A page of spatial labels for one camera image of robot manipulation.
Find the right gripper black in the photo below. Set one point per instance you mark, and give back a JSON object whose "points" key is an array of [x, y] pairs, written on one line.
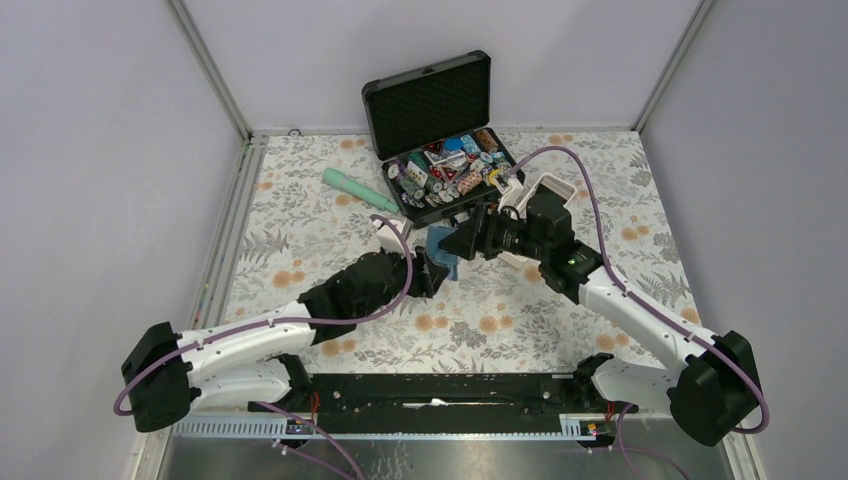
{"points": [[478, 234]]}

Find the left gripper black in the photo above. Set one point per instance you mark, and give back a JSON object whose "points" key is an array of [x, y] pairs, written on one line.
{"points": [[427, 276]]}

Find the blue leather card holder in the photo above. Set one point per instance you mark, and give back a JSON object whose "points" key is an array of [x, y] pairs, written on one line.
{"points": [[439, 256]]}

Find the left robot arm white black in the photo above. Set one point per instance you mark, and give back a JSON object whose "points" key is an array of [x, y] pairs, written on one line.
{"points": [[169, 374]]}

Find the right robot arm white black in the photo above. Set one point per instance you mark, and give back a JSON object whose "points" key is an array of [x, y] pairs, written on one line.
{"points": [[708, 383]]}

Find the white plastic card tray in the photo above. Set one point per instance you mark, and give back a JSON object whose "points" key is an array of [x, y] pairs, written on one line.
{"points": [[553, 189]]}

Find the black poker chip case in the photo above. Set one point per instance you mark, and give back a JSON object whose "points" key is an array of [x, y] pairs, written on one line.
{"points": [[430, 129]]}

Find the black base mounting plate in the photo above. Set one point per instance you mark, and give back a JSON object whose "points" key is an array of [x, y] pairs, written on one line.
{"points": [[475, 397]]}

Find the mint green cylindrical device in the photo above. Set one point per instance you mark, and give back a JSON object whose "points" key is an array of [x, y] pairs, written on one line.
{"points": [[342, 182]]}

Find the slotted cable duct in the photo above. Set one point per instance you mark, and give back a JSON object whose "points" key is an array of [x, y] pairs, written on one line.
{"points": [[555, 428]]}

